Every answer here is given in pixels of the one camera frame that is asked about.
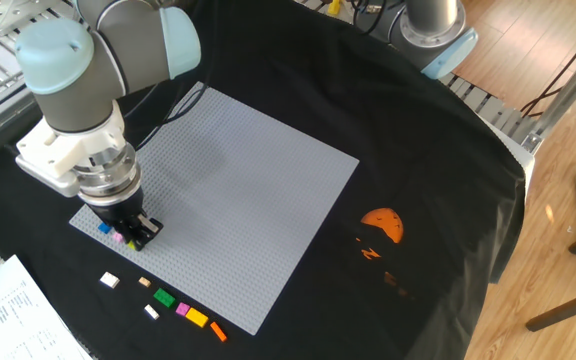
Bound dark green Lego brick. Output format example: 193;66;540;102
152;287;177;309

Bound wide white Lego brick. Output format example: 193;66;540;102
99;271;121;290

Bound aluminium frame post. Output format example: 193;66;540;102
520;44;576;154

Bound black cloth with orange print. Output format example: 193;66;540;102
0;0;527;360

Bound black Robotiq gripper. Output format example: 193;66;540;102
87;188;165;253

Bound yellow Lego brick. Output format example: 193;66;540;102
185;306;210;329

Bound orange narrow Lego brick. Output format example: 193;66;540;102
209;321;228;343

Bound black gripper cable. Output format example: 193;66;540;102
132;74;214;151

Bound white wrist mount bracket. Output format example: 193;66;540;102
15;99;128;199

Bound white printed paper sheets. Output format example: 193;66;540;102
0;254;94;360

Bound grey Lego baseplate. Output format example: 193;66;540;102
68;82;360;336

